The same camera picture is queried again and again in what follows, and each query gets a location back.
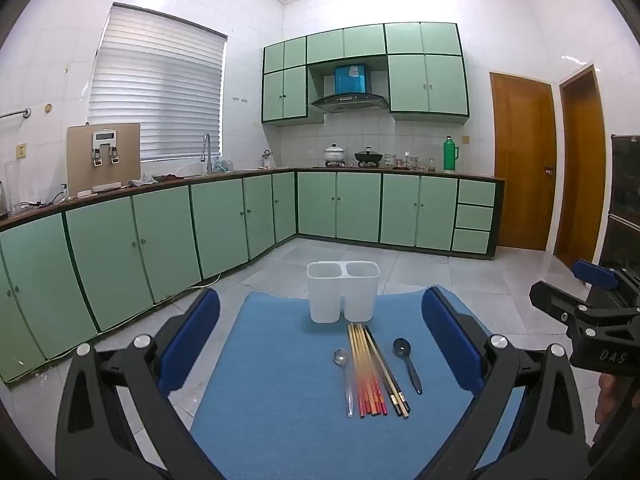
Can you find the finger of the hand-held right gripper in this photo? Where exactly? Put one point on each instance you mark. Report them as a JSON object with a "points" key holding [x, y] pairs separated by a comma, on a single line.
{"points": [[555, 300], [597, 274]]}

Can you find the plain bamboo chopstick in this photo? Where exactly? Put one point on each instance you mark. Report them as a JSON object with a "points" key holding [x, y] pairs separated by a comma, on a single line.
{"points": [[361, 370]]}

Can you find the blue table mat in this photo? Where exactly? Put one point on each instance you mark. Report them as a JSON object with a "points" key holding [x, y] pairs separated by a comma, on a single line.
{"points": [[280, 400]]}

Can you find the white double utensil holder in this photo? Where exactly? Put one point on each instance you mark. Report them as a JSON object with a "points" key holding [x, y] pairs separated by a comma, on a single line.
{"points": [[342, 292]]}

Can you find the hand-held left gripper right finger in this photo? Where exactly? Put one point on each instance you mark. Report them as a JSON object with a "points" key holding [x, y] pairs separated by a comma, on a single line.
{"points": [[450, 340]]}

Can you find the dark kitchen countertop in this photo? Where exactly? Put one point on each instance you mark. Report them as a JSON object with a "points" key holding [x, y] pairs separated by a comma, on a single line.
{"points": [[300, 170]]}

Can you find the black plastic spoon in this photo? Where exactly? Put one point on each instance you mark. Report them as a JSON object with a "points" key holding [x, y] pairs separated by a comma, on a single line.
{"points": [[407, 365]]}

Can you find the black chopstick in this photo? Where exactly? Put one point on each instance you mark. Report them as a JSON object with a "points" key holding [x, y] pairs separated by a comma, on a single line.
{"points": [[389, 371], [384, 371]]}

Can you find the wall socket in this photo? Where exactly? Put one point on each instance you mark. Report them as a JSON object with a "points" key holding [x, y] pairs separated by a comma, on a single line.
{"points": [[20, 151]]}

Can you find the plain wooden door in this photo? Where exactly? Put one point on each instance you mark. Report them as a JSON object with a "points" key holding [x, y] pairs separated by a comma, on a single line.
{"points": [[577, 170]]}

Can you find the crumpled kitchen cloths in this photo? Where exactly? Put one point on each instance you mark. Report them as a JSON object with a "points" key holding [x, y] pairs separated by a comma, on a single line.
{"points": [[150, 180]]}

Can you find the wooden door with knob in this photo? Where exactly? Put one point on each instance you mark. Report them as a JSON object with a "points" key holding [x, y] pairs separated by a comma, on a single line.
{"points": [[520, 160]]}

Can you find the silver metal spoon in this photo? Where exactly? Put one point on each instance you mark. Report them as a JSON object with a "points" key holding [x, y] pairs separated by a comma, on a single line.
{"points": [[346, 385]]}

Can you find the green kitchen cabinets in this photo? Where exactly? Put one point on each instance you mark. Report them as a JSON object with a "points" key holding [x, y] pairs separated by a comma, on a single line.
{"points": [[160, 240], [425, 85]]}

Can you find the green lower kitchen cabinets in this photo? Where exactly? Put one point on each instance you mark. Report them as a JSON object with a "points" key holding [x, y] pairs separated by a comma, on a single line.
{"points": [[160, 240]]}

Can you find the clear glass pitcher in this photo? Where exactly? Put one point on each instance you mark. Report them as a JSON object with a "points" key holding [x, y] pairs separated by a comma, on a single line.
{"points": [[12, 190]]}

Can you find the white window blind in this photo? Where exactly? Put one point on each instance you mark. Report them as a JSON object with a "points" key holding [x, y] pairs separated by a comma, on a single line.
{"points": [[155, 95]]}

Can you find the silver cooking pot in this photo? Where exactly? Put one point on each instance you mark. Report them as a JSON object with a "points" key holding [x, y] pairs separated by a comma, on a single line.
{"points": [[334, 156]]}

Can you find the red-ended bamboo chopstick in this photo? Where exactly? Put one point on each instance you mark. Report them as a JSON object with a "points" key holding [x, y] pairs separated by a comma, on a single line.
{"points": [[367, 370], [355, 370], [373, 370]]}

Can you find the chrome sink faucet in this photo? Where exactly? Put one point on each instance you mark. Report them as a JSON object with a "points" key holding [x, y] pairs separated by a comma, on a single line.
{"points": [[206, 150]]}

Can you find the range hood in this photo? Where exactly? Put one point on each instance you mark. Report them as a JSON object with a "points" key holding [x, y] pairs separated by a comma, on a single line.
{"points": [[350, 95]]}

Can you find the group of glass jars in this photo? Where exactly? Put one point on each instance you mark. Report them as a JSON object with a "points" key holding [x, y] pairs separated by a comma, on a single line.
{"points": [[412, 161]]}

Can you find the brown board with dispenser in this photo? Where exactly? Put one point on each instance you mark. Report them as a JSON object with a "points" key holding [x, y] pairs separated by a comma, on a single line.
{"points": [[80, 160]]}

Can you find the green upper kitchen cabinets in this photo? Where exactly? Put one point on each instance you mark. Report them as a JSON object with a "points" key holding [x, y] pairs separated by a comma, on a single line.
{"points": [[425, 85]]}

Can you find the black wok with lid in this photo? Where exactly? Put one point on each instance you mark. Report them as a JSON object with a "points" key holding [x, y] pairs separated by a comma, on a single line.
{"points": [[369, 156]]}

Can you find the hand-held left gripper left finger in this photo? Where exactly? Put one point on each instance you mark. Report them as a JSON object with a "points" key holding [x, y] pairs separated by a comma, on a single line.
{"points": [[192, 340]]}

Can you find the dark glass cabinet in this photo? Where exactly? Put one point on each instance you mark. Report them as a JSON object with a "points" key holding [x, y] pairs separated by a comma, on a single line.
{"points": [[625, 200]]}

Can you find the green thermos flask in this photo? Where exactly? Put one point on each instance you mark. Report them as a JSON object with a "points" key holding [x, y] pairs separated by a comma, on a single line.
{"points": [[450, 157]]}

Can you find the metal towel rail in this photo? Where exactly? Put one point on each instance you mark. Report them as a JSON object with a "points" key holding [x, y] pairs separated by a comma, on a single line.
{"points": [[15, 113]]}

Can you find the person's right hand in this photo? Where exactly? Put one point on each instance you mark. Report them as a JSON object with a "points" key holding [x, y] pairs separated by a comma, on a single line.
{"points": [[607, 400]]}

